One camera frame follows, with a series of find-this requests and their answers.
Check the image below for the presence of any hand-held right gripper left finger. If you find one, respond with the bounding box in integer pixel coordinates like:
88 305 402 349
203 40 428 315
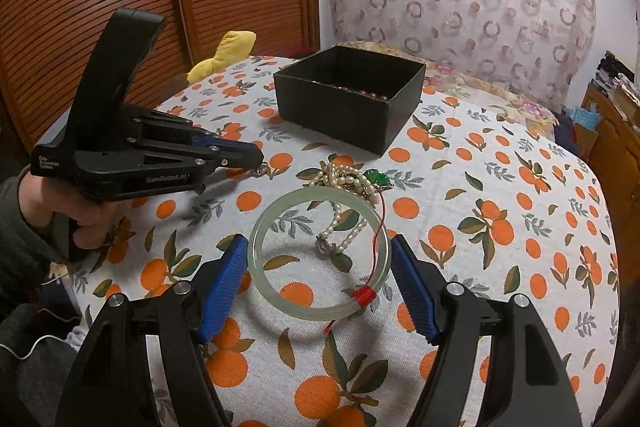
54 234 250 427

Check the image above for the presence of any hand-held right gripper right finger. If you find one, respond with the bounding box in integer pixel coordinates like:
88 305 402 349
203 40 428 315
390 234 584 427

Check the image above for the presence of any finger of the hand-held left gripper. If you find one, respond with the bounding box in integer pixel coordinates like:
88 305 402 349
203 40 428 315
144 152 266 171
131 106 264 158

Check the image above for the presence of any pale green jade bangle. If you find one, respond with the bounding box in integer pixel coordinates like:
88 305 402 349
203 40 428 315
248 187 391 322

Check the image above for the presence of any black square box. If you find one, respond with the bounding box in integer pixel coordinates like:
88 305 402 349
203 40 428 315
273 45 427 156

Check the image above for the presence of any person's left forearm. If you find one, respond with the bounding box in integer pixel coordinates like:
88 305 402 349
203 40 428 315
0 174 72 309

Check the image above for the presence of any person's left hand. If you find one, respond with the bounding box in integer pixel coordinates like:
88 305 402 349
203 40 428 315
20 169 117 259

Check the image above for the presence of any yellow plush toy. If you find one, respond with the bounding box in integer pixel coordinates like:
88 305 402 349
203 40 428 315
187 30 257 84

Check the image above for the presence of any orange fruit print tablecloth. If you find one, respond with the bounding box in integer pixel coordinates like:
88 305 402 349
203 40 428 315
37 55 619 427

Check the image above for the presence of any green stone pendant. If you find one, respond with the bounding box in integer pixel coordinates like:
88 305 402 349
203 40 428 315
363 169 394 191

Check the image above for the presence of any floral bed blanket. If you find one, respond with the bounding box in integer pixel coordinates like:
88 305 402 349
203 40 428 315
345 40 562 138

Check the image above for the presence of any person's dark grey clothing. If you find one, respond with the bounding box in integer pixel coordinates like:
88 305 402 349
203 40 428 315
0 302 97 427

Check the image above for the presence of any cardboard box with blue paper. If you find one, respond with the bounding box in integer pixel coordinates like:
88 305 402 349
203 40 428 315
566 106 602 148

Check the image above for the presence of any wooden side cabinet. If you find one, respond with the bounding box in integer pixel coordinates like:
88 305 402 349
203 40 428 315
581 83 640 190

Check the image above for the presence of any pile of folded clothes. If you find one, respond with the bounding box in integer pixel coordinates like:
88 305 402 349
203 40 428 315
594 51 640 108

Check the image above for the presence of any white pearl necklace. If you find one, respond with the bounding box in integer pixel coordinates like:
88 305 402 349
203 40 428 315
306 161 382 259

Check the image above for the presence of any thin white cord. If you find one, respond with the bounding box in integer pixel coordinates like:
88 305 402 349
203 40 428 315
0 311 84 361

